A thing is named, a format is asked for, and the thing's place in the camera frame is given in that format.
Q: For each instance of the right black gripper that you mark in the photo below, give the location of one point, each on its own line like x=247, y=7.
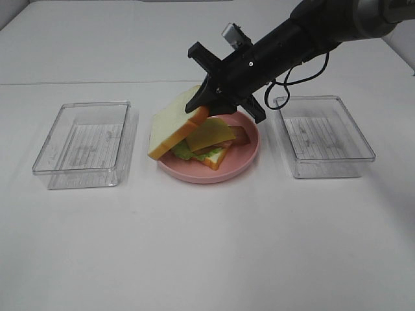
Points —
x=232, y=81

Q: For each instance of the yellow cheese slice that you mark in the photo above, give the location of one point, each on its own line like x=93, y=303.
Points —
x=211, y=131

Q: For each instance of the bacon strip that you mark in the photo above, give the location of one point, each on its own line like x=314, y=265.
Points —
x=205, y=150
x=241, y=136

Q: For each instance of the bread slice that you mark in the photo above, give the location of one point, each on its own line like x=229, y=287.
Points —
x=212, y=158
x=172, y=124

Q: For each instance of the green lettuce leaf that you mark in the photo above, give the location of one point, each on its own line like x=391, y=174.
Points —
x=182, y=151

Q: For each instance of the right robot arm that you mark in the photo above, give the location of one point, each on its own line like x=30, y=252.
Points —
x=312, y=29

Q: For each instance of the pink round plate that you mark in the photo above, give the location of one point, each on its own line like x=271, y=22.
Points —
x=237, y=160

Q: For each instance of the right clear plastic tray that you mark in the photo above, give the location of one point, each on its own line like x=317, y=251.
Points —
x=320, y=139

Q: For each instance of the clear plastic tray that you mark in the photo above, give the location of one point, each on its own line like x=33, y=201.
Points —
x=320, y=139
x=89, y=145

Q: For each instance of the left clear plastic tray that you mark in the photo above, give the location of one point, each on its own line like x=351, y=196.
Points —
x=89, y=145

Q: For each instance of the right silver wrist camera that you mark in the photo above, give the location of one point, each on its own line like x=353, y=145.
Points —
x=235, y=37

